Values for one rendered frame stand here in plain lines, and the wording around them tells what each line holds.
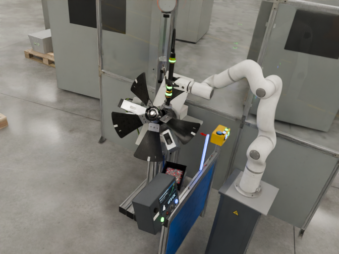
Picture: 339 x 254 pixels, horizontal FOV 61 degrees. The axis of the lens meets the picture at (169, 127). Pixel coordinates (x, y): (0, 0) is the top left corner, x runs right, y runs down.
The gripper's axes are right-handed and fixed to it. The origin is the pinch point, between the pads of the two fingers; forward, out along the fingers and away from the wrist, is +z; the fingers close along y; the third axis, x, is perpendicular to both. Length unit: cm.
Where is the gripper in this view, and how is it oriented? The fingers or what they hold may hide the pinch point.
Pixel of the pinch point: (170, 79)
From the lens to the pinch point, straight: 201.8
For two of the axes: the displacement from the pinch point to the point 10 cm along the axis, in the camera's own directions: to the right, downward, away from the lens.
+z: -8.6, -3.5, 3.7
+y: 5.0, -4.3, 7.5
